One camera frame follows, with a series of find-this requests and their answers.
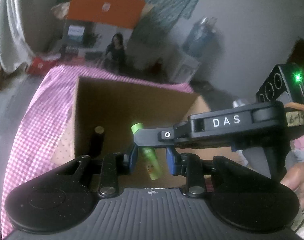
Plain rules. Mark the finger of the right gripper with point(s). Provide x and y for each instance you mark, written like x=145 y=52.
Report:
x=154 y=137

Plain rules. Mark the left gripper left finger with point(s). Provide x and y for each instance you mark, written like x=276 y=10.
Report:
x=100 y=176

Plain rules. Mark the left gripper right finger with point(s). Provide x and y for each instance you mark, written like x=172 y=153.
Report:
x=193 y=168

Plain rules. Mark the black cylinder gold cap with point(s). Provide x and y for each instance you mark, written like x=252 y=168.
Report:
x=96 y=142

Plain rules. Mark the person's right hand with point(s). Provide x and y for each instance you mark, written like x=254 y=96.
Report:
x=294 y=180

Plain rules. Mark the brown cardboard box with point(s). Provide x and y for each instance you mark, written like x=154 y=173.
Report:
x=117 y=106

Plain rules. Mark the dark brown door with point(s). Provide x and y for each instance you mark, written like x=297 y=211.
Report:
x=297 y=54

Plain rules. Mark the white water dispenser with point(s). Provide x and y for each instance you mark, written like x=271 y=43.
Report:
x=183 y=67

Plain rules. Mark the pink checkered tablecloth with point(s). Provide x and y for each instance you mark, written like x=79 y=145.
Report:
x=46 y=118

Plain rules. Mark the blue water jug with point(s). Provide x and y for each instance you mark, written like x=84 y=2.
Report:
x=199 y=36

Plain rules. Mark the orange Philips product box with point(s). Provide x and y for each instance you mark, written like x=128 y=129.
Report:
x=98 y=30

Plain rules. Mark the grey curtain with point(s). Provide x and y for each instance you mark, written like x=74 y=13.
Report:
x=26 y=28

